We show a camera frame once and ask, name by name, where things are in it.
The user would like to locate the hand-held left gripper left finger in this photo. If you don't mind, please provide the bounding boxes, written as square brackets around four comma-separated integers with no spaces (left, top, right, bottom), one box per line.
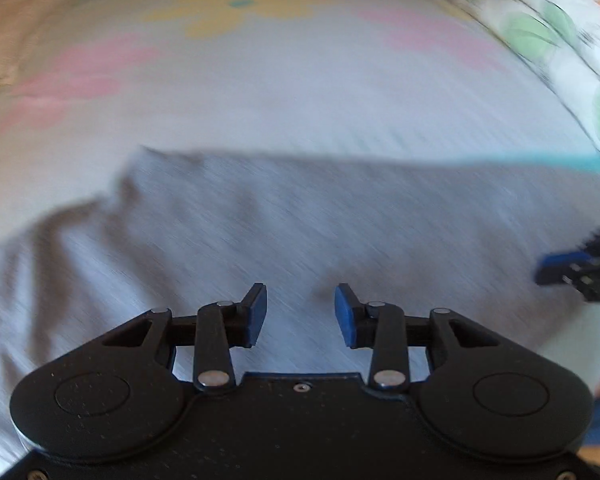
[100,282,269,394]

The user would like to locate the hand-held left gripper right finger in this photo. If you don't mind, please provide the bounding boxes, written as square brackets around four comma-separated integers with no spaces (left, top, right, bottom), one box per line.
[334,282,502,394]

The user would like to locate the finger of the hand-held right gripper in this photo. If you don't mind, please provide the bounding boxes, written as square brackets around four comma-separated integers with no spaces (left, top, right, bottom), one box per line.
[535,222,600,287]

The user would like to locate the grey speckled pants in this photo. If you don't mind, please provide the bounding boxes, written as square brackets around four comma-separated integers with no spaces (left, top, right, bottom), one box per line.
[0,145,600,463]

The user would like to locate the floral printed blanket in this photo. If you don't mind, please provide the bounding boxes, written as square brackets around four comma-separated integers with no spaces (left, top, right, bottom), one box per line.
[0,0,600,251]

